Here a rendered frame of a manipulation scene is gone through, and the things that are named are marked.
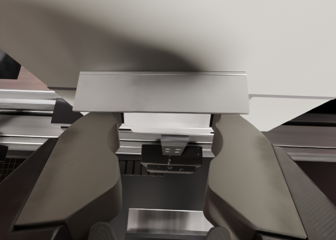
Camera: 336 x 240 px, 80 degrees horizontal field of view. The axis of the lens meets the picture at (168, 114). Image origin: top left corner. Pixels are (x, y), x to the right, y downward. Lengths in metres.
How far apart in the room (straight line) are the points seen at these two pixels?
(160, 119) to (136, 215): 0.10
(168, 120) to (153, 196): 0.56
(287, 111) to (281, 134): 0.35
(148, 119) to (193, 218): 0.11
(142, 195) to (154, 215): 0.51
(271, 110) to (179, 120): 0.07
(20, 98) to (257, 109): 0.25
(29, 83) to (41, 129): 0.29
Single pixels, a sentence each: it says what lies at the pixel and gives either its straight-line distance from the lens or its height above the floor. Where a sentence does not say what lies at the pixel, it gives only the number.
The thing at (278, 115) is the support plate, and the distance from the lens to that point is 0.18.
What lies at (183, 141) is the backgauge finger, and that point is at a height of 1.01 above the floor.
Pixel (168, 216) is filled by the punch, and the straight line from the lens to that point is 0.22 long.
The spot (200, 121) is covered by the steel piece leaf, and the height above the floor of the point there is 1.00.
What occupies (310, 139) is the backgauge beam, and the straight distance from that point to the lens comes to 0.56.
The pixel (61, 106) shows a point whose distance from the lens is 0.25.
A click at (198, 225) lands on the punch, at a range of 0.23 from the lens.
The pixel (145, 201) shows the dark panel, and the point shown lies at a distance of 0.73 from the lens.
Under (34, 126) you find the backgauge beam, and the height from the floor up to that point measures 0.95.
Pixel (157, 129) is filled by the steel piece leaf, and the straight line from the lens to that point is 0.21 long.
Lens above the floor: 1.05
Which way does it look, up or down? 18 degrees down
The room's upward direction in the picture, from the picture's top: 178 degrees counter-clockwise
